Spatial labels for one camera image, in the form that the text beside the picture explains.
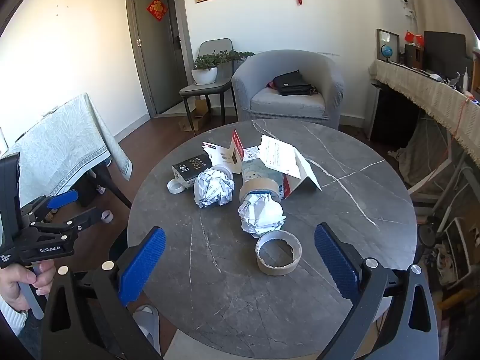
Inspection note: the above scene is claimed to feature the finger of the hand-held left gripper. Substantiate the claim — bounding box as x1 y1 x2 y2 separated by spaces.
20 190 79 221
30 210 104 241

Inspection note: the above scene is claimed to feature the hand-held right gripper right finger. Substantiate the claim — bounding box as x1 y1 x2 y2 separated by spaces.
314 222 440 360

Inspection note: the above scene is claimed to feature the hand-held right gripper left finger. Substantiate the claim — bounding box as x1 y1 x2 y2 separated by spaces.
40 226 177 360

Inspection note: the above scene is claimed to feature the plain white paper ball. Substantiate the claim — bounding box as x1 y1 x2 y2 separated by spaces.
238 191 287 238

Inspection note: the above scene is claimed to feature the person's left forearm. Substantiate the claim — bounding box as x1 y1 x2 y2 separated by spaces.
0 300 29 336

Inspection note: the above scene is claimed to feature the person's left hand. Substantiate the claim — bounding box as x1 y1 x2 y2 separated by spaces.
0 260 56 310

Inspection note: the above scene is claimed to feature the dark table leg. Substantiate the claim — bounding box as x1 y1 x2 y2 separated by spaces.
92 165 133 209

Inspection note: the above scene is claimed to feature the white slipper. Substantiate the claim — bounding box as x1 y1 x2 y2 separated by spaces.
132 304 162 349

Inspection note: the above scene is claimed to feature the pale green patterned tablecloth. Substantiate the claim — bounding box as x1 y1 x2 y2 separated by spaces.
0 92 133 209

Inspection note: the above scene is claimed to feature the torn cardboard tape core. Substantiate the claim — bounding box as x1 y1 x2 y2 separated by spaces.
256 230 302 276

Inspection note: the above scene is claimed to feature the printed crumpled paper ball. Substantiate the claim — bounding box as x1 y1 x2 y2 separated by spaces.
194 169 235 208

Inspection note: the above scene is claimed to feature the black carton box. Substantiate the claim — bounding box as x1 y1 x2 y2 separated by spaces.
172 154 212 189

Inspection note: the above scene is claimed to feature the brown cardboard tape roll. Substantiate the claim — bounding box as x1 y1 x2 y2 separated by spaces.
239 179 281 205

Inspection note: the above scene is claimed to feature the light blue tissue pack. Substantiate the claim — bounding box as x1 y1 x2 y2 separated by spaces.
241 148 284 188

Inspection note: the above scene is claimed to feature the white red open carton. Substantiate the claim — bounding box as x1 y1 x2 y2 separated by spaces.
259 135 323 199

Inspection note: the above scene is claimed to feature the white red cutout carton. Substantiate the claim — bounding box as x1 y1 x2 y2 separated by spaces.
202 128 246 175

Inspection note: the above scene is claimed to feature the dark cabinet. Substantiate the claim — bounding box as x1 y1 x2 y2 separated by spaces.
369 80 421 148

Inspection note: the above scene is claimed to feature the flat cardboard box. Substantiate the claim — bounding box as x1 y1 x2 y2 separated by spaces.
178 99 211 132

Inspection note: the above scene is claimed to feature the grey door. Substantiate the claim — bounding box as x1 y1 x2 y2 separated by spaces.
132 0 188 115

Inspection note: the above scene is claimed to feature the grey dining chair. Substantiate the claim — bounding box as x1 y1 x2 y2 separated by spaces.
179 38 235 132

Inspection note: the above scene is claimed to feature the black leather bag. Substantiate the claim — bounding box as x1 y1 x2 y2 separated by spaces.
273 70 317 96

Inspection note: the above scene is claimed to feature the white plant pot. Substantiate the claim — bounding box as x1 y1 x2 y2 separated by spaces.
191 67 219 85

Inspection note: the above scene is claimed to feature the cream lace cloth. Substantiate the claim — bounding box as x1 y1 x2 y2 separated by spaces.
368 59 480 164

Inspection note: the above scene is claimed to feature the grey armchair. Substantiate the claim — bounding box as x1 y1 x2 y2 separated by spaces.
231 50 345 130

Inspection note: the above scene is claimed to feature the green bonsai plant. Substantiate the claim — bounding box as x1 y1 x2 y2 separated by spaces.
194 49 256 71

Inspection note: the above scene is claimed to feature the red diamond door decoration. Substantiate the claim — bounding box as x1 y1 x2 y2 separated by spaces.
146 0 168 22

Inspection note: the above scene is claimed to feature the framed picture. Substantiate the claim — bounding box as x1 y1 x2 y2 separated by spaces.
376 29 400 62

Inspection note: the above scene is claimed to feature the black monitor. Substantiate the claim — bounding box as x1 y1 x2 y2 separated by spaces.
424 31 473 79

